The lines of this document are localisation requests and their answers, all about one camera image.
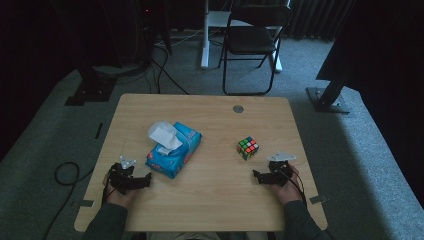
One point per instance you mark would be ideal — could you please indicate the black tape strip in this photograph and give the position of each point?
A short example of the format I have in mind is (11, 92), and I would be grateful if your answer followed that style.
(99, 130)

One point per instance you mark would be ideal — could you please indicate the black metal stand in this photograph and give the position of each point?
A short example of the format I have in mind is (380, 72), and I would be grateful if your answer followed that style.
(321, 100)

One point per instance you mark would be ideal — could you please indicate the black folding chair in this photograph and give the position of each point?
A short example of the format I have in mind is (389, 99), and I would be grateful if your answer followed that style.
(250, 40)

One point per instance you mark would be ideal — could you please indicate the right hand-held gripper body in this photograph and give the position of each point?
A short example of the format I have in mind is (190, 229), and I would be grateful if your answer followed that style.
(281, 175)

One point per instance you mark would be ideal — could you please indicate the multicoloured puzzle cube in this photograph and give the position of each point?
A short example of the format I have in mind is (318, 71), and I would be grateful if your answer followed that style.
(248, 148)

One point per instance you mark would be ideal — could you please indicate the black stand base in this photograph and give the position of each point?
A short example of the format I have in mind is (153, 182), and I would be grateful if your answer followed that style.
(93, 88)

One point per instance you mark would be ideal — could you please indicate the black computer tower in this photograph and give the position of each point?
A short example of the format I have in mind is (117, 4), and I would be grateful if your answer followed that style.
(150, 33)

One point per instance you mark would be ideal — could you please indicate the white tissue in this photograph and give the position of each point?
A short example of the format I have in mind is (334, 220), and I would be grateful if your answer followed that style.
(163, 135)

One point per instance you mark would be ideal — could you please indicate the blue tissue pack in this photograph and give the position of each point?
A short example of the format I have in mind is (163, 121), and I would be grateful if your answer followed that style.
(173, 161)

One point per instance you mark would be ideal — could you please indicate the person's left hand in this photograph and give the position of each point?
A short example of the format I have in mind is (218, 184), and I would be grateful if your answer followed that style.
(121, 200)

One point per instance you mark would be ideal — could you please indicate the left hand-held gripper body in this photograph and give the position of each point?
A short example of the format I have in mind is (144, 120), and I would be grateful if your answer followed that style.
(121, 178)

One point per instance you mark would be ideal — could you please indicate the dark curtain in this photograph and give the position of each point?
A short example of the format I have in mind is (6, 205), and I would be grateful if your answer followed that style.
(316, 20)

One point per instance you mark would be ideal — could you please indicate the grey tape piece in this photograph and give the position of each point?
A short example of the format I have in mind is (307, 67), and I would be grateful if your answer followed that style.
(318, 199)
(86, 203)

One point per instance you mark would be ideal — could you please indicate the grey table grommet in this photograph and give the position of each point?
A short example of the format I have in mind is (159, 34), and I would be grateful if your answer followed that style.
(238, 109)

